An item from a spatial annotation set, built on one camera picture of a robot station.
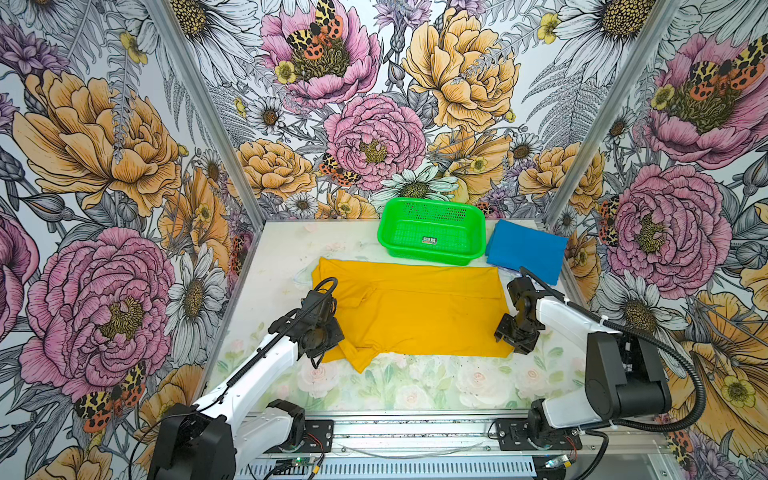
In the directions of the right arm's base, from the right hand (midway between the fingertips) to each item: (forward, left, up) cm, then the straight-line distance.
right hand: (505, 351), depth 87 cm
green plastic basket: (+49, +15, -1) cm, 51 cm away
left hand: (+1, +48, +5) cm, 48 cm away
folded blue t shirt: (+38, -13, +1) cm, 41 cm away
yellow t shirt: (+14, +19, -1) cm, 24 cm away
